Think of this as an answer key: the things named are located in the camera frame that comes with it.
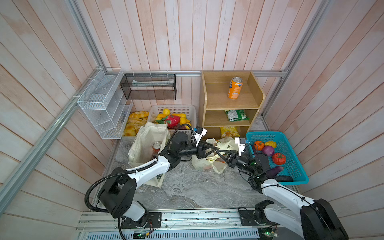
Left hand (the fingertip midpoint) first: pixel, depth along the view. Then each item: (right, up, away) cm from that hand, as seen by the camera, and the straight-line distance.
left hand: (214, 150), depth 73 cm
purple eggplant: (+37, -15, +15) cm, 43 cm away
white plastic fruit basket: (-12, +25, +42) cm, 50 cm away
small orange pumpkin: (+34, 0, +24) cm, 42 cm away
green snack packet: (+18, +20, +20) cm, 33 cm away
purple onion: (+38, -3, +20) cm, 43 cm away
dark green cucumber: (+42, -18, +11) cm, 47 cm away
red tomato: (+43, -7, +17) cm, 46 cm away
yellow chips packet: (+18, +8, +32) cm, 37 cm away
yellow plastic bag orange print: (-1, -5, -3) cm, 6 cm away
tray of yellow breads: (-53, +18, +38) cm, 68 cm away
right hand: (+1, -1, -1) cm, 2 cm away
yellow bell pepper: (+43, +1, +25) cm, 50 cm away
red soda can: (-32, 0, +16) cm, 36 cm away
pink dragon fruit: (-24, +16, +32) cm, 43 cm away
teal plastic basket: (+48, -12, +13) cm, 52 cm away
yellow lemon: (-30, +24, +41) cm, 56 cm away
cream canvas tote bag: (-40, -2, +10) cm, 41 cm away
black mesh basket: (-40, +40, +29) cm, 64 cm away
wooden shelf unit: (+2, +27, +10) cm, 29 cm away
